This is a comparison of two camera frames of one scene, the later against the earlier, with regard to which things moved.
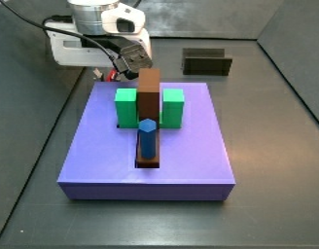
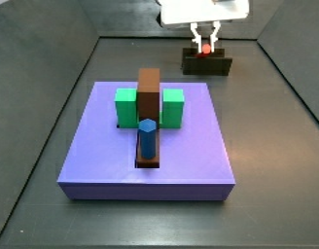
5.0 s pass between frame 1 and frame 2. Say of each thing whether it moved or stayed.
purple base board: stayed
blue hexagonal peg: stayed
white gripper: moved
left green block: stayed
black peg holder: stayed
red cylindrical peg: moved
